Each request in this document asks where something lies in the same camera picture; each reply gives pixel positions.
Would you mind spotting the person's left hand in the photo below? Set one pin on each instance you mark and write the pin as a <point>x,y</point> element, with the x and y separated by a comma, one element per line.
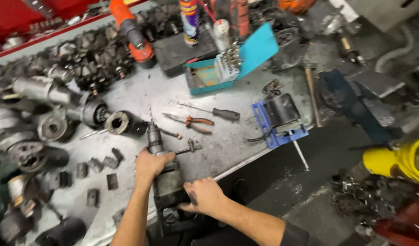
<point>149,165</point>

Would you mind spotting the person's right hand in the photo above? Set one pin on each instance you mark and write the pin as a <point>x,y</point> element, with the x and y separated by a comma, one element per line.
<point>206,196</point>

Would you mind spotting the grey electric drill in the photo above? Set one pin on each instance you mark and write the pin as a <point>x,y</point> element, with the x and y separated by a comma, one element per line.
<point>168,181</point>

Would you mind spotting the metal chuck key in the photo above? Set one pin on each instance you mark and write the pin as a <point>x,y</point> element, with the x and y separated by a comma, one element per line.
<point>192,147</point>

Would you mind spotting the black motor housing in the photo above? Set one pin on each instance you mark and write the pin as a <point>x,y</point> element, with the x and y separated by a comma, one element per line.
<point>125,123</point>

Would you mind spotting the scattered small metal blocks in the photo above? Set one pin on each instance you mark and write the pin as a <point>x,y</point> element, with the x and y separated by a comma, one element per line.
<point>95,164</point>

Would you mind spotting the thin metal rod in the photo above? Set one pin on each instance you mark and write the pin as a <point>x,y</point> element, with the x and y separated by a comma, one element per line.
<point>90,134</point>

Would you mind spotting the motor armature with shaft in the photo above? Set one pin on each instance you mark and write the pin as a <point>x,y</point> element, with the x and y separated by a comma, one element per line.
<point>93,113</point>

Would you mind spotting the person's black shirt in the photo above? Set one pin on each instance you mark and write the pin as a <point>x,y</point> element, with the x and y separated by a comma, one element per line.
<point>291,237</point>

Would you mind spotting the white rod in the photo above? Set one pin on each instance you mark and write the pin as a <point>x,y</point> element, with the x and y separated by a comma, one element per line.
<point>301,156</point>

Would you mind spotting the round grey metal cover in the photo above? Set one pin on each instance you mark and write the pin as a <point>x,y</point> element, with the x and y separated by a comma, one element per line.
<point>53,128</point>

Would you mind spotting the large black cylinder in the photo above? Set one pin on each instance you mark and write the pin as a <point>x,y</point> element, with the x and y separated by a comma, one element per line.
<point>64,233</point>

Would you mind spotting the black plastic block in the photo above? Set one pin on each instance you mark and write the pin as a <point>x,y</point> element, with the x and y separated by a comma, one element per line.
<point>182,53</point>

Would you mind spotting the heap of black metal parts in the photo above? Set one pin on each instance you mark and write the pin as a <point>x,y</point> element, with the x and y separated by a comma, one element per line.
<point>93,58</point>

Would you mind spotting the spoked metal end cap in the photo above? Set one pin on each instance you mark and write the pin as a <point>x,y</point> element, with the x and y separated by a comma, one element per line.
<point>28,155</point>

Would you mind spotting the drill bit set holder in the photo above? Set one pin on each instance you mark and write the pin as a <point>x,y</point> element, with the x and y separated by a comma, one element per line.
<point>228,65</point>

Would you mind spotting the grey starter motor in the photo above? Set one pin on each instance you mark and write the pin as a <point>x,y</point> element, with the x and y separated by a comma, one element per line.
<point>42,89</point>

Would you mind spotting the blue spray can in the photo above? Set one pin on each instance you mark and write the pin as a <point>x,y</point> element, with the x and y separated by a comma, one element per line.
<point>190,20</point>

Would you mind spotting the teal drill bit case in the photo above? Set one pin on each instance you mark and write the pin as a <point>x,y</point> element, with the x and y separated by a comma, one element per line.
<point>253,53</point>

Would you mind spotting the heap of dark scrap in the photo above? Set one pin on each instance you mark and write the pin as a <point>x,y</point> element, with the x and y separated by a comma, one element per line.
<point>366,200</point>

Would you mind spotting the red and black cans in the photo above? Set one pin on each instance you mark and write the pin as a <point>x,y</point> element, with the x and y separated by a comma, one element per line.
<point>237,17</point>

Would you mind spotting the red tool shelf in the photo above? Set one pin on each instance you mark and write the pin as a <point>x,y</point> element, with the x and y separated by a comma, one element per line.
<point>32,20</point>

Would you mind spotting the blue metal bracket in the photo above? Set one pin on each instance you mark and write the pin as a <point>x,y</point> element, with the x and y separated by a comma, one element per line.
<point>270,133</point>

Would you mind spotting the black cylindrical housing on bracket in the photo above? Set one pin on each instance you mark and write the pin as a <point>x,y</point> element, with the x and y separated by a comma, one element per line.
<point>281,109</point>

